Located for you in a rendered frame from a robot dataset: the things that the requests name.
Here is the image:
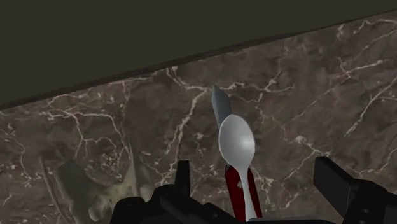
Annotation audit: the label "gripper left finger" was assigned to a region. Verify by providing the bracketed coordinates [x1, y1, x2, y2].
[109, 160, 240, 224]

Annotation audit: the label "white spoon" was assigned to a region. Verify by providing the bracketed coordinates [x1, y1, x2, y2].
[218, 113, 258, 222]

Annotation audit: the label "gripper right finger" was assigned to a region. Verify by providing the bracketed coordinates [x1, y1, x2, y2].
[313, 156, 397, 224]

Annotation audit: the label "red-handled pocket knife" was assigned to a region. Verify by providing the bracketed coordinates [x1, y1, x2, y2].
[211, 85, 263, 223]

